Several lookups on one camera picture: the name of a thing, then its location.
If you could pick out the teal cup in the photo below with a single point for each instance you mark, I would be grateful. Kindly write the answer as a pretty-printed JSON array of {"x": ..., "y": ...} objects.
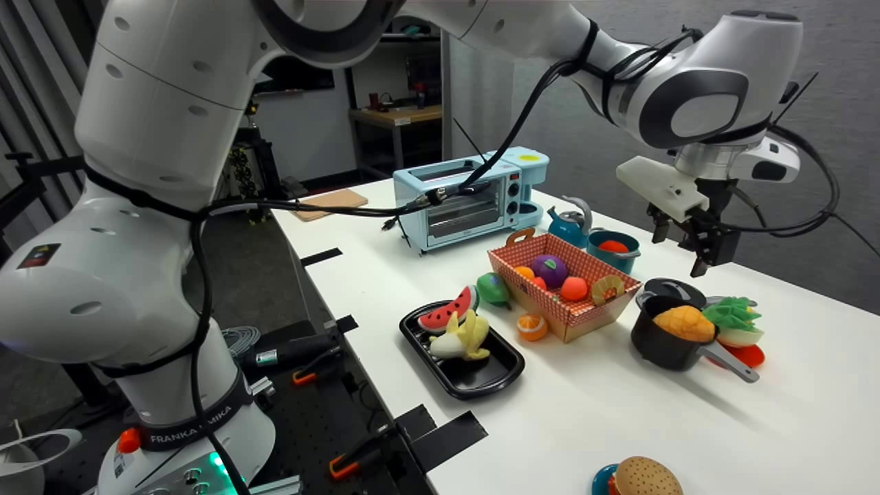
[{"x": 614, "y": 258}]

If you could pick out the green toy fruit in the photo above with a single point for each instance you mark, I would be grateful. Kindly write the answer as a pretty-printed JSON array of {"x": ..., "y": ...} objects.
[{"x": 492, "y": 290}]

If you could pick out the orange checkered cardboard basket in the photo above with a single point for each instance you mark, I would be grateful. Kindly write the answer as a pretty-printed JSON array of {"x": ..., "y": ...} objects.
[{"x": 567, "y": 320}]

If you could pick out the sliced orange toy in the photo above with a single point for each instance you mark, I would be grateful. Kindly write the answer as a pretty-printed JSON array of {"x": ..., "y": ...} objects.
[{"x": 532, "y": 328}]

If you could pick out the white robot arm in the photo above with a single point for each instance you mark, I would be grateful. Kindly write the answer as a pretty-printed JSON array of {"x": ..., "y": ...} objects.
[{"x": 163, "y": 96}]

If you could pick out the plush watermelon slice toy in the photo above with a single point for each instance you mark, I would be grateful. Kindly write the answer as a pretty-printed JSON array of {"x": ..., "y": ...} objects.
[{"x": 438, "y": 316}]

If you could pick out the black plastic tray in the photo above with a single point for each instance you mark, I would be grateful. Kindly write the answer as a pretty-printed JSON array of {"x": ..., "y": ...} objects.
[{"x": 462, "y": 376}]

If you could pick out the yellow round toy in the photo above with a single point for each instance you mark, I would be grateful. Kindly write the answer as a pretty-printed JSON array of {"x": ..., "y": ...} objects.
[{"x": 609, "y": 286}]

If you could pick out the plush peeled banana toy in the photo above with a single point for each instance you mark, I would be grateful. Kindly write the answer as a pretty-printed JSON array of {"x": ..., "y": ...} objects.
[{"x": 462, "y": 336}]

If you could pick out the purple toy fruit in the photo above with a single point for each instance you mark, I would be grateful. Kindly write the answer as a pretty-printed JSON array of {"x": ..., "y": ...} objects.
[{"x": 550, "y": 269}]

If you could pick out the orange handled clamp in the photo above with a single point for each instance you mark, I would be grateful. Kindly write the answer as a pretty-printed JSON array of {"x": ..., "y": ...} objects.
[
  {"x": 343, "y": 464},
  {"x": 309, "y": 372}
]

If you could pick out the wooden cutting board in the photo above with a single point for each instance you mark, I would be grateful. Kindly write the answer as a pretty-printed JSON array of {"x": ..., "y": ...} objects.
[{"x": 313, "y": 203}]

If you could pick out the small orange toy fruit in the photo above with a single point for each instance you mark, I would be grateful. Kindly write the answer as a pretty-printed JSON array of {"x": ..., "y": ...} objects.
[{"x": 525, "y": 272}]

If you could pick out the blue plate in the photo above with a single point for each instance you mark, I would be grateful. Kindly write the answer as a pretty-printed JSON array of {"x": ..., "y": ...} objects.
[{"x": 599, "y": 482}]

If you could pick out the black toy saucepan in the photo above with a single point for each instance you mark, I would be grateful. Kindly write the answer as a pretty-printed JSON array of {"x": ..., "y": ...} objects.
[{"x": 675, "y": 353}]

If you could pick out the orange melon bread toy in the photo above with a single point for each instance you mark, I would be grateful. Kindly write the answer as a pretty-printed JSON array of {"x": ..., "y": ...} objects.
[{"x": 684, "y": 321}]

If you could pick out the light blue toy toaster oven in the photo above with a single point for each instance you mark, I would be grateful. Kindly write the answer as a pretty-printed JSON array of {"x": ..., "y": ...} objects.
[{"x": 497, "y": 199}]

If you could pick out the orange toy in cup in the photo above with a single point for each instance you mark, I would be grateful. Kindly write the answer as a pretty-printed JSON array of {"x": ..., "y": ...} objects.
[{"x": 614, "y": 244}]

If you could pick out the black tape strip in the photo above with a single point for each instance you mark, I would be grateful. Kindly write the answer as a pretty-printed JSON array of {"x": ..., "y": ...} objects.
[
  {"x": 319, "y": 255},
  {"x": 343, "y": 324},
  {"x": 445, "y": 441}
]

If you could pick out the toy hamburger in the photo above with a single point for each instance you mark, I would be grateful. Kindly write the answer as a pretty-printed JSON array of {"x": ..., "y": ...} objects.
[{"x": 643, "y": 475}]

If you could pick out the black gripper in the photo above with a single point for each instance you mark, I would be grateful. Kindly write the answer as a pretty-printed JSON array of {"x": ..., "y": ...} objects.
[{"x": 701, "y": 231}]

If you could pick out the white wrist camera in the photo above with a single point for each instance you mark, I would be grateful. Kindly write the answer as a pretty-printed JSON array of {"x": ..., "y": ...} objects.
[{"x": 662, "y": 187}]

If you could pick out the wooden shelf table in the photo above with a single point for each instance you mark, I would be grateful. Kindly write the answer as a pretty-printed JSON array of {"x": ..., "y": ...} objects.
[{"x": 393, "y": 138}]

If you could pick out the teal toy kettle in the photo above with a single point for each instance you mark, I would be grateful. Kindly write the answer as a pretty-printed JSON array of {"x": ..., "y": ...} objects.
[{"x": 570, "y": 225}]

